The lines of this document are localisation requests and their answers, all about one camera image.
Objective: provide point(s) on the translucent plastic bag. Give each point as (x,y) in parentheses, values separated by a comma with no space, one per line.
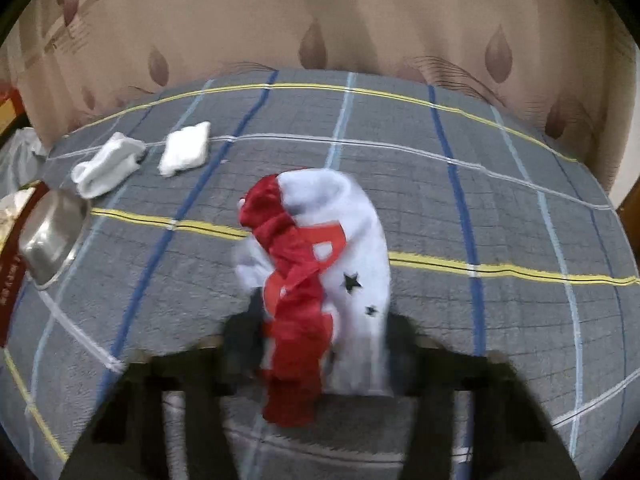
(20,157)

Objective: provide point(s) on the grey plaid bedsheet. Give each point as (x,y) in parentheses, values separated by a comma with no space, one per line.
(500,320)

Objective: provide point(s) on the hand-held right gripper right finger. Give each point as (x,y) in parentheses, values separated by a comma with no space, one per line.
(402,347)

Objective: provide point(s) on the red scrunchie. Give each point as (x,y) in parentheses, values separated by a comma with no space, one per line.
(292,360)

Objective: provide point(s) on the small white folded sock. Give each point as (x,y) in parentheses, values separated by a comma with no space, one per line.
(185,149)

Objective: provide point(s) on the beige leaf printed curtain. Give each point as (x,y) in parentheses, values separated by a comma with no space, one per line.
(350,10)

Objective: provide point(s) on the steel bowl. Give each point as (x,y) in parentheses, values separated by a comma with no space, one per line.
(52,242)

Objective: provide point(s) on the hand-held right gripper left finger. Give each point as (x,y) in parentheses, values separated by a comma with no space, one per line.
(240,347)

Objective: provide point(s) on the orange cardboard box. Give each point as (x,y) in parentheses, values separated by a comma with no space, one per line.
(7,107)

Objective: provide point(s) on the red tin box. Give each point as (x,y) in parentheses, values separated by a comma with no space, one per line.
(12,270)

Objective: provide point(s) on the white rolled sock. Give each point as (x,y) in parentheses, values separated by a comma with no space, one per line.
(105,167)

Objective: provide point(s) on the white printed sock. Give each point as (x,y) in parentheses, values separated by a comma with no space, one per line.
(357,220)

